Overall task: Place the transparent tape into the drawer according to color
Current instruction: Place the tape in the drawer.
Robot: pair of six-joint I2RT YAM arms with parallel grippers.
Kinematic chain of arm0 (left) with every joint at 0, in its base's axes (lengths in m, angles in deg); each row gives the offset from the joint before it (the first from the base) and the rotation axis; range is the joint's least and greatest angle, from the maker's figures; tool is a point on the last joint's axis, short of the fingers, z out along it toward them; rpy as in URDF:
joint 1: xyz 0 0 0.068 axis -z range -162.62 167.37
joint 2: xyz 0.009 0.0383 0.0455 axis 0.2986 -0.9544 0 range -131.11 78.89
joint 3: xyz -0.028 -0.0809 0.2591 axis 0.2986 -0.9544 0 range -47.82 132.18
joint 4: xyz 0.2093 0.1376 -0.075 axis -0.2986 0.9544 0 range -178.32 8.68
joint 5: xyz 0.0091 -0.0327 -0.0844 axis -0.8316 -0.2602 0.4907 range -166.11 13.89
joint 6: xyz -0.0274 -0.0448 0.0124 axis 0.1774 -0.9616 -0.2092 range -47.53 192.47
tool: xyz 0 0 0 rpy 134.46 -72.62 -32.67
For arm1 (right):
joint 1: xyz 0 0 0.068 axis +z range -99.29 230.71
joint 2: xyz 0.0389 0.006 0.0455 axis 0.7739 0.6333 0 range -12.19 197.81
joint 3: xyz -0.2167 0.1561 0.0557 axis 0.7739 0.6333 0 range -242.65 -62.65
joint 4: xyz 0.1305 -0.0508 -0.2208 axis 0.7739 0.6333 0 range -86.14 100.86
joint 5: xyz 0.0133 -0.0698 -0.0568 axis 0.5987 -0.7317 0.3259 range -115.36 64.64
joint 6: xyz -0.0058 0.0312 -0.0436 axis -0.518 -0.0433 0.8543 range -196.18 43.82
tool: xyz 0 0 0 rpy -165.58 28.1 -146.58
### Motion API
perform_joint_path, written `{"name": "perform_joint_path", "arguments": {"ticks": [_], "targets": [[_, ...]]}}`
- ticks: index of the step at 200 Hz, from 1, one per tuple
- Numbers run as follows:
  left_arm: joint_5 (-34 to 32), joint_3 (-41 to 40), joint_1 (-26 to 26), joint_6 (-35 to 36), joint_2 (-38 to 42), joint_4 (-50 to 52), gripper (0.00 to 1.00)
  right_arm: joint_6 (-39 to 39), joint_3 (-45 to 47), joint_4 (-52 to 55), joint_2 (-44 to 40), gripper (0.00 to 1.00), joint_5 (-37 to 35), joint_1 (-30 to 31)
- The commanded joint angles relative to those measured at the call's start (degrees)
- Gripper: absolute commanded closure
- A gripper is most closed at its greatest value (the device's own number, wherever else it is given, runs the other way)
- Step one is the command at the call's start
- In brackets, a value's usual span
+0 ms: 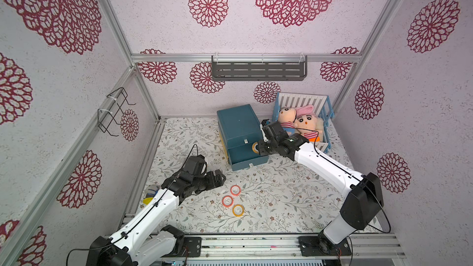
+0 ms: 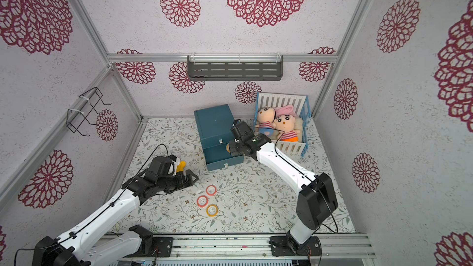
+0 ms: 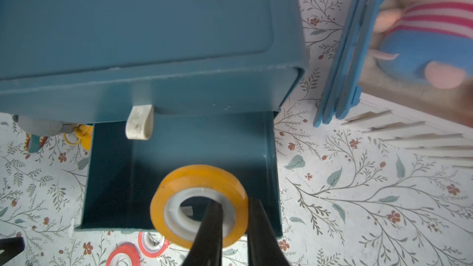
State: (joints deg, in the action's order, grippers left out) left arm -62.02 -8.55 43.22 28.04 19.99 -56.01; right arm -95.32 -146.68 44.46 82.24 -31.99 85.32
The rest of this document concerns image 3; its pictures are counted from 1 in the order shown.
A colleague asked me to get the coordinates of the red tape roll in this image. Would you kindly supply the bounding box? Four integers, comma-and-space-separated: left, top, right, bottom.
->
106, 243, 140, 266
138, 232, 169, 258

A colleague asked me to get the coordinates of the teal drawer cabinet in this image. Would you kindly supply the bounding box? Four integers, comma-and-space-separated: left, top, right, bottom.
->
1, 0, 308, 123

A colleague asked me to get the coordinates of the grey plush keychain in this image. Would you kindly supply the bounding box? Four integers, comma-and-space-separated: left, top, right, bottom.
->
12, 115, 79, 137

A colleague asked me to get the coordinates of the plush doll blue outfit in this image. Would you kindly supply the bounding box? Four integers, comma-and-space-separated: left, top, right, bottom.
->
369, 0, 473, 89

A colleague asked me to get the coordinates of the white blue toy crib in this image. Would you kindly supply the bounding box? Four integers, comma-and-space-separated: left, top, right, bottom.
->
314, 0, 473, 167

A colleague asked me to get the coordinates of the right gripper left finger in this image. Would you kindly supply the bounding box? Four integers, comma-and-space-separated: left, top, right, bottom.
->
182, 201, 224, 266

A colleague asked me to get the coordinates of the orange tape roll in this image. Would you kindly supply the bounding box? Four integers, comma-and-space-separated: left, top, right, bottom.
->
150, 165, 248, 249

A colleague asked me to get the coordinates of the yellow flower toy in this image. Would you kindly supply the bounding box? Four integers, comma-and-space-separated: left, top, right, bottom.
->
63, 124, 94, 151

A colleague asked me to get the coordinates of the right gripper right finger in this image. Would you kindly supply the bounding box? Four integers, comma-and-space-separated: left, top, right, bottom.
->
247, 198, 289, 266

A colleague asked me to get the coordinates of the teal drawer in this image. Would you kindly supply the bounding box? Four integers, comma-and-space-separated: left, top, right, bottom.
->
80, 112, 282, 245

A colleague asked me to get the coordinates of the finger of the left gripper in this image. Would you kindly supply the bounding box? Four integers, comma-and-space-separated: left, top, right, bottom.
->
0, 237, 25, 262

